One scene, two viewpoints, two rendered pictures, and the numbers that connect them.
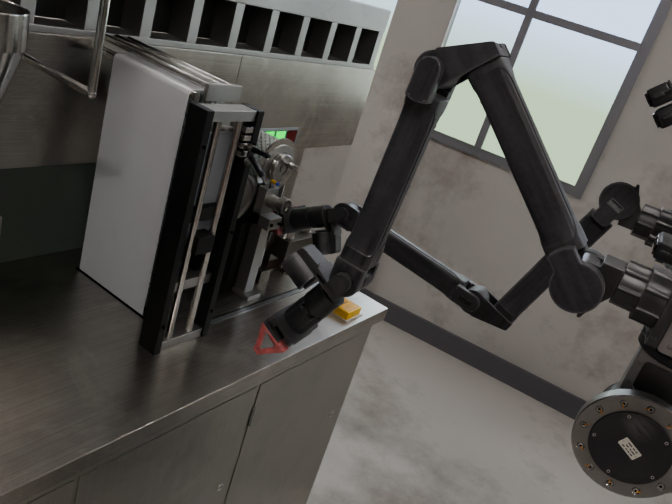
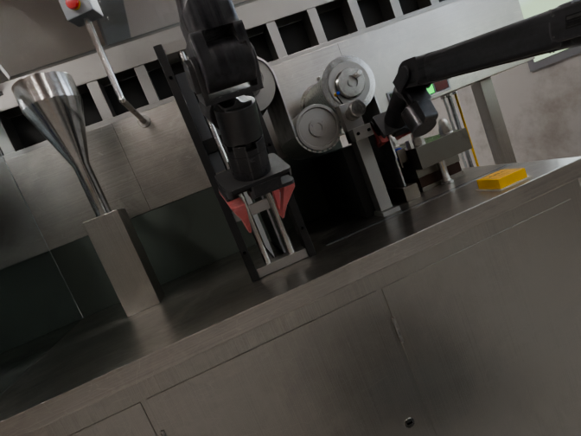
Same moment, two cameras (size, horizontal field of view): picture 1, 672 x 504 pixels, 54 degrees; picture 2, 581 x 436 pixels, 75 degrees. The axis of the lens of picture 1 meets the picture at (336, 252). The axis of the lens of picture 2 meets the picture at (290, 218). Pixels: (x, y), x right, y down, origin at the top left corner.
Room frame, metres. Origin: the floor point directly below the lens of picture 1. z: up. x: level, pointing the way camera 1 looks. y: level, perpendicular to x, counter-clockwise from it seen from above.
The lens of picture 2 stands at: (0.78, -0.44, 1.12)
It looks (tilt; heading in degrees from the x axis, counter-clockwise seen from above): 8 degrees down; 53
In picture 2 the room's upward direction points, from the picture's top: 22 degrees counter-clockwise
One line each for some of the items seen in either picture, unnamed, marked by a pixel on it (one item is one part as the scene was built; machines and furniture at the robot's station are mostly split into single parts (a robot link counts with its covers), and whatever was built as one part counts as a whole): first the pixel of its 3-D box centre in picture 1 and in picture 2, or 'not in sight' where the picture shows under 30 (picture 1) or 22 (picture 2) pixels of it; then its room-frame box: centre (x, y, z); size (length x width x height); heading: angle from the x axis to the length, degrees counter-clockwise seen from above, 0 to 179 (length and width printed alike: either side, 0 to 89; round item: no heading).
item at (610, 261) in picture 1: (588, 283); not in sight; (0.94, -0.37, 1.43); 0.10 x 0.05 x 0.09; 69
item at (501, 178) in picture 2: (344, 307); (501, 178); (1.65, -0.07, 0.91); 0.07 x 0.07 x 0.02; 62
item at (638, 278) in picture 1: (646, 293); not in sight; (0.92, -0.45, 1.45); 0.09 x 0.08 x 0.12; 159
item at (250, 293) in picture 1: (260, 243); (368, 158); (1.57, 0.19, 1.05); 0.06 x 0.05 x 0.31; 62
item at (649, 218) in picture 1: (656, 226); not in sight; (1.39, -0.62, 1.45); 0.09 x 0.08 x 0.12; 159
